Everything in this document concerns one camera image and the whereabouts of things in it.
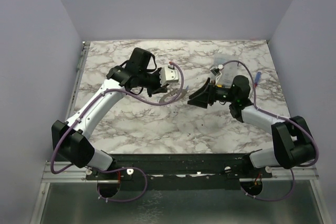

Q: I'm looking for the perforated metal ring disc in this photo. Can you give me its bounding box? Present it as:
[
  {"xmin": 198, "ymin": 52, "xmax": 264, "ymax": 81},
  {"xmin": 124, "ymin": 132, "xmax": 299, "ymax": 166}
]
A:
[{"xmin": 159, "ymin": 87, "xmax": 188, "ymax": 104}]

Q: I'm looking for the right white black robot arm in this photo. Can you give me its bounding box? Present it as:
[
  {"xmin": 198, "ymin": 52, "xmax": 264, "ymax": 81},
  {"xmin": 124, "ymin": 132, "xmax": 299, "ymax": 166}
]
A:
[{"xmin": 187, "ymin": 75, "xmax": 318, "ymax": 177}]

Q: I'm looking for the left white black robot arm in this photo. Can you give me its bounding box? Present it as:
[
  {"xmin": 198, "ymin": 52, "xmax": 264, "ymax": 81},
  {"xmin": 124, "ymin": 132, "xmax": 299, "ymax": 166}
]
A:
[{"xmin": 50, "ymin": 48, "xmax": 179, "ymax": 179}]

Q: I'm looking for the clear plastic screw box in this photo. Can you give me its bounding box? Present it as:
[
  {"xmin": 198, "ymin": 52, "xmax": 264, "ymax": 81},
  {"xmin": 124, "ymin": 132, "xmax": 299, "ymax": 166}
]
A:
[{"xmin": 214, "ymin": 54, "xmax": 238, "ymax": 87}]

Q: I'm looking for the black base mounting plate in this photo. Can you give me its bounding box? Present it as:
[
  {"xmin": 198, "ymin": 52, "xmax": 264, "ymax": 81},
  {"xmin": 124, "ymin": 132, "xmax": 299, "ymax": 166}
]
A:
[{"xmin": 86, "ymin": 153, "xmax": 272, "ymax": 190}]

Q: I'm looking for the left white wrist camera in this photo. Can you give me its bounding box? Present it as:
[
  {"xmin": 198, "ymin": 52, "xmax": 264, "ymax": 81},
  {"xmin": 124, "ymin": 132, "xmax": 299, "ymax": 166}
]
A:
[{"xmin": 160, "ymin": 66, "xmax": 179, "ymax": 87}]

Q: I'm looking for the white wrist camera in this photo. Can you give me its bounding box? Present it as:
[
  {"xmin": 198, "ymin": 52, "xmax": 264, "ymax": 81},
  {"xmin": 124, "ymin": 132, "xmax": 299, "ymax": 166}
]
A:
[
  {"xmin": 160, "ymin": 66, "xmax": 179, "ymax": 87},
  {"xmin": 209, "ymin": 64, "xmax": 224, "ymax": 84}
]

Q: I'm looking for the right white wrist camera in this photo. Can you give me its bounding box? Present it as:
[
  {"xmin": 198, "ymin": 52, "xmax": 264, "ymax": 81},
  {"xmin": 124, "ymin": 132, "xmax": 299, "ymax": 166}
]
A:
[{"xmin": 209, "ymin": 64, "xmax": 224, "ymax": 84}]

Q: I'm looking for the aluminium rail frame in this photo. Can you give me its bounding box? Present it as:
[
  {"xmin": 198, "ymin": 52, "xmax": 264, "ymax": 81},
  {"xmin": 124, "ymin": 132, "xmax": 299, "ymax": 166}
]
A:
[{"xmin": 33, "ymin": 40, "xmax": 326, "ymax": 223}]

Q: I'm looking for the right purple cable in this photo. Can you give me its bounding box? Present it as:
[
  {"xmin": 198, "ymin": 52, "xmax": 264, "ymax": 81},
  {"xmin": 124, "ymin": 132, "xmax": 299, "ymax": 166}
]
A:
[{"xmin": 220, "ymin": 59, "xmax": 320, "ymax": 202}]

